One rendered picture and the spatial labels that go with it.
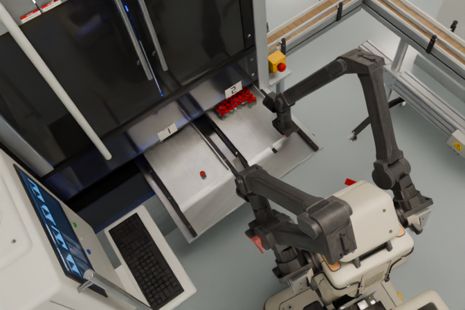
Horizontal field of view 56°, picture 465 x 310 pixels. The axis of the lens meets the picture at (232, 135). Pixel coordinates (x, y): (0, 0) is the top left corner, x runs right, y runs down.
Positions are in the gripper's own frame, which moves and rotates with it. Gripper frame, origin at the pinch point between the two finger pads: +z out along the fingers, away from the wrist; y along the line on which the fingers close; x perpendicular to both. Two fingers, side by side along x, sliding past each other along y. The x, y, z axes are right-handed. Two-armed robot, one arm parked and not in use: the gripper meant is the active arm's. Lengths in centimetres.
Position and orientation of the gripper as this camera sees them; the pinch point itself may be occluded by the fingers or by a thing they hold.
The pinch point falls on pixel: (286, 136)
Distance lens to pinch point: 191.2
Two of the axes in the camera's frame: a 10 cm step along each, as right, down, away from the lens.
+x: -8.0, 5.6, -2.2
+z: 1.7, 5.5, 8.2
